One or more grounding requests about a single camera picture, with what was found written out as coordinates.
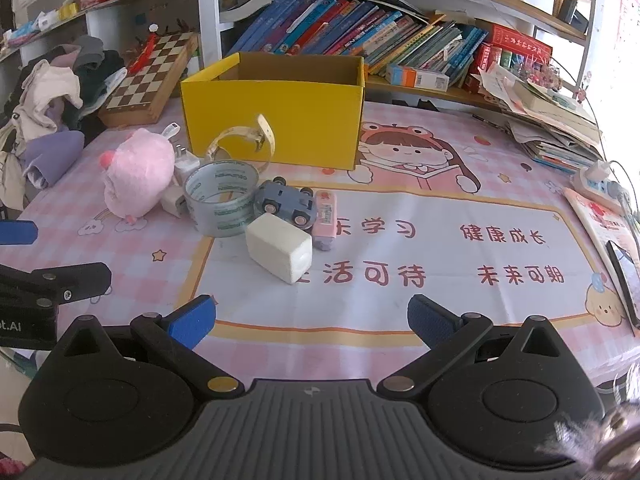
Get row of blue children's books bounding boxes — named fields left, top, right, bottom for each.
left=227, top=0, right=489, bottom=87

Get small pink plastic case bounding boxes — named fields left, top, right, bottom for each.
left=310, top=188, right=340, bottom=253

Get cream garment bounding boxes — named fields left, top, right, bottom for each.
left=9, top=59, right=84, bottom=144

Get wall poster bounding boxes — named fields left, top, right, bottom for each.
left=619, top=0, right=640, bottom=52

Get white wooden bookshelf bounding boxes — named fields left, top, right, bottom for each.
left=197, top=0, right=602, bottom=111

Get white power strip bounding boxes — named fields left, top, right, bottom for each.
left=572, top=159, right=629, bottom=206

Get red tassel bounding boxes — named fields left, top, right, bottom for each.
left=127, top=24, right=162, bottom=76

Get grey toy car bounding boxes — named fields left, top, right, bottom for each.
left=253, top=177, right=320, bottom=227

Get black smartphone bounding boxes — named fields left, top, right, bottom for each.
left=605, top=239, right=640, bottom=332

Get stack of papers and booklets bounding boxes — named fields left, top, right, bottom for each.
left=472, top=65, right=607, bottom=174

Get small white plug adapter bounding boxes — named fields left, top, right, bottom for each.
left=160, top=185, right=190, bottom=219
left=172, top=143, right=202, bottom=187

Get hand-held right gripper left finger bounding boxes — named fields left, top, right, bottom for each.
left=52, top=294, right=247, bottom=403

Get dark garment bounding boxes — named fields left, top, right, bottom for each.
left=74, top=35, right=129, bottom=134

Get pink printed desktop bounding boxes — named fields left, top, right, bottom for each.
left=15, top=94, right=640, bottom=396

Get pink plush toy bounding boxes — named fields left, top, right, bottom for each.
left=99, top=127, right=176, bottom=226

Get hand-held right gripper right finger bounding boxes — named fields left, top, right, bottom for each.
left=376, top=294, right=583, bottom=403

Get white orange carton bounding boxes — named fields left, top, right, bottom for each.
left=384, top=63, right=451, bottom=92

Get clear tape roll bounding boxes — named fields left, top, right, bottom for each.
left=183, top=160, right=261, bottom=238

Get pink white booklet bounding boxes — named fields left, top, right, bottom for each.
left=564, top=187, right=640, bottom=333

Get red book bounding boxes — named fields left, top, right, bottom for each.
left=486, top=22, right=554, bottom=69

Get lilac fluffy cloth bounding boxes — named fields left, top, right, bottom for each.
left=534, top=357, right=640, bottom=480

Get cream strap watch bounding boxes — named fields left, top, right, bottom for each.
left=206, top=113, right=275, bottom=174

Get yellow cardboard box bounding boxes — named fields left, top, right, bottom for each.
left=179, top=51, right=366, bottom=170

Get small black box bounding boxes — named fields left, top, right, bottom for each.
left=556, top=0, right=591, bottom=34

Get wooden chessboard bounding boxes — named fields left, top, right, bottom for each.
left=98, top=30, right=200, bottom=129

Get purple cloth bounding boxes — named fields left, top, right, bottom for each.
left=22, top=129, right=86, bottom=191

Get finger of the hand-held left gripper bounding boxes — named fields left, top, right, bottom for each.
left=0, top=261, right=113, bottom=309
left=0, top=220, right=39, bottom=245

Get large white charger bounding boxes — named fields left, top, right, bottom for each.
left=245, top=212, right=314, bottom=286

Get pink flower ornaments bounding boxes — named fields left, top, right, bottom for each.
left=524, top=57, right=564, bottom=89

